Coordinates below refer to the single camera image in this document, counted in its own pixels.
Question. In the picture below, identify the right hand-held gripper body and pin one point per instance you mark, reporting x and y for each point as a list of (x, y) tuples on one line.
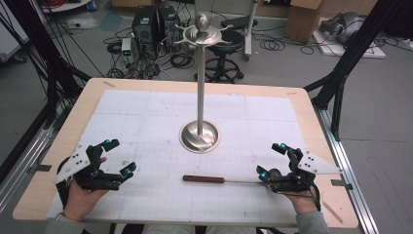
[(311, 164)]

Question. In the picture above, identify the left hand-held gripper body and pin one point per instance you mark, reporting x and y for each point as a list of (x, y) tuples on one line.
[(81, 159)]

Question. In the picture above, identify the metal utensil stand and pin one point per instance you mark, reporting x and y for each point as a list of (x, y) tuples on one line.
[(200, 97)]

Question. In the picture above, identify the person's right hand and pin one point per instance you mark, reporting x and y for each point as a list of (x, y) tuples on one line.
[(303, 201)]

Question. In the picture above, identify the person's left hand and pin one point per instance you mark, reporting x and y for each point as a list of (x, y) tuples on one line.
[(81, 200)]

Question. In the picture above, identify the black tape piece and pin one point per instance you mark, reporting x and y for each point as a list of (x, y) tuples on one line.
[(40, 168), (341, 183)]

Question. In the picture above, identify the white grid mat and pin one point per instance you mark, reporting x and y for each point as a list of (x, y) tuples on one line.
[(162, 195)]

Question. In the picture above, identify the thin wooden stick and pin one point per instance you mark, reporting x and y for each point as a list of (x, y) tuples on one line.
[(331, 212)]

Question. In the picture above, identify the small white power supply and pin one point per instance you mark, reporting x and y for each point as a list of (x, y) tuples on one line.
[(126, 48)]

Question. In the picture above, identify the black round stool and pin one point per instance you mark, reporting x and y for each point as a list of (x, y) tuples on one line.
[(227, 42)]

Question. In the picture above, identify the black computer tower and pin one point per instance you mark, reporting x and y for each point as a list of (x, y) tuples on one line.
[(168, 22), (142, 27)]

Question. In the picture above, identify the white stand pole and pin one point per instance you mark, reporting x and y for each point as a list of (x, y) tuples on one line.
[(250, 29)]

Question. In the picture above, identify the white floor board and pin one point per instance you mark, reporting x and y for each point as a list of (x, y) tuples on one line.
[(370, 52)]

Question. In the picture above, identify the cardboard box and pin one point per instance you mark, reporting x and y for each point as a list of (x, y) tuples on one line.
[(303, 21)]

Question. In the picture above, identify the grey bag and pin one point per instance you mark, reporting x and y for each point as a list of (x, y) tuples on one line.
[(345, 27)]

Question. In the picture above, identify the white cabinet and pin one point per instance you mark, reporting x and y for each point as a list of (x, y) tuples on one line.
[(11, 32)]

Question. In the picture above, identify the aluminium rail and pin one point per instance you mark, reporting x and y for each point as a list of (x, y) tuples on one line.
[(22, 169), (347, 169)]

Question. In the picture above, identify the black metal frame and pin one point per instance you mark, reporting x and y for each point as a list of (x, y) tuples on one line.
[(52, 74), (344, 65)]

